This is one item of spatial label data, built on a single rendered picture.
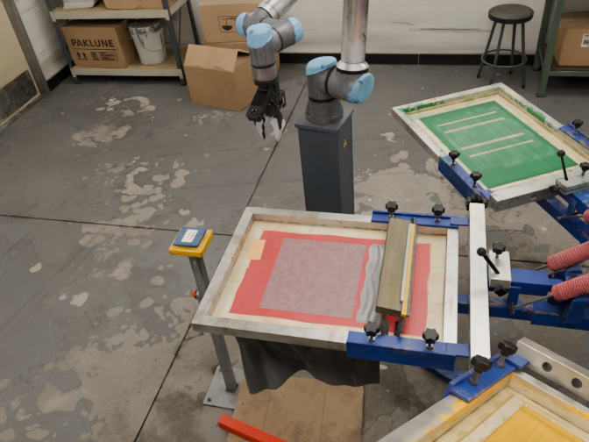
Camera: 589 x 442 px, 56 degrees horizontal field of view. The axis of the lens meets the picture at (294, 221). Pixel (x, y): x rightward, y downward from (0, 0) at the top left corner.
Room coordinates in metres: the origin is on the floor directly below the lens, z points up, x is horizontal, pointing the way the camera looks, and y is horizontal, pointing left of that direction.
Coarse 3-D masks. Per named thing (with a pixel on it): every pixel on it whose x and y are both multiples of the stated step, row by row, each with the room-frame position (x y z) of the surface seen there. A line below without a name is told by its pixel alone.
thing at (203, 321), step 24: (264, 216) 1.65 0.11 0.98; (288, 216) 1.62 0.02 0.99; (312, 216) 1.61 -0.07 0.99; (336, 216) 1.59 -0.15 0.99; (360, 216) 1.57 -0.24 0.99; (240, 240) 1.52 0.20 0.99; (456, 240) 1.38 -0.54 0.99; (456, 264) 1.27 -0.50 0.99; (216, 288) 1.29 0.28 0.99; (456, 288) 1.17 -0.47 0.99; (456, 312) 1.07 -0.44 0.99; (240, 336) 1.11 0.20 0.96; (264, 336) 1.09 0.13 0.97; (288, 336) 1.06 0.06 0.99; (312, 336) 1.05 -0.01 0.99; (336, 336) 1.04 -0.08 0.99; (456, 336) 0.99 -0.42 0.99
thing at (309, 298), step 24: (240, 288) 1.31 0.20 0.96; (264, 288) 1.30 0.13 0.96; (288, 288) 1.29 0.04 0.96; (312, 288) 1.28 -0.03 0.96; (336, 288) 1.26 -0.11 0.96; (360, 288) 1.25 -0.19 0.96; (240, 312) 1.21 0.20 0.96; (264, 312) 1.19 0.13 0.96; (288, 312) 1.18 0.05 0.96; (312, 312) 1.17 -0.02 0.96; (336, 312) 1.16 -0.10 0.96
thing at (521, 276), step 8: (512, 272) 1.16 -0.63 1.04; (520, 272) 1.16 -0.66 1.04; (528, 272) 1.15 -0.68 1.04; (536, 272) 1.15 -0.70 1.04; (544, 272) 1.14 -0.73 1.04; (488, 280) 1.14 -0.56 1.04; (512, 280) 1.13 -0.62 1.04; (520, 280) 1.12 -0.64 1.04; (528, 280) 1.12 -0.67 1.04; (536, 280) 1.12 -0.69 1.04; (544, 280) 1.11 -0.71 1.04; (488, 288) 1.14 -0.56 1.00; (528, 288) 1.11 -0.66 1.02; (536, 288) 1.10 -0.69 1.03; (544, 288) 1.09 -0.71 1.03
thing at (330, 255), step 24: (288, 240) 1.52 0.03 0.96; (312, 240) 1.51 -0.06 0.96; (336, 240) 1.49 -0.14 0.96; (360, 240) 1.48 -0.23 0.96; (384, 240) 1.46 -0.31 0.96; (264, 264) 1.42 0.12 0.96; (288, 264) 1.40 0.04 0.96; (312, 264) 1.39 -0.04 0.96; (336, 264) 1.37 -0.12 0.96; (360, 264) 1.36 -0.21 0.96
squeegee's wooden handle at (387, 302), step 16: (400, 224) 1.42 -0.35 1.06; (400, 240) 1.34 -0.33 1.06; (384, 256) 1.27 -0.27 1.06; (400, 256) 1.27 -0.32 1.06; (384, 272) 1.20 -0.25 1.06; (400, 272) 1.20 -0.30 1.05; (384, 288) 1.14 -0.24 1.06; (400, 288) 1.14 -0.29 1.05; (384, 304) 1.08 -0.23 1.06; (400, 304) 1.08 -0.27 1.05
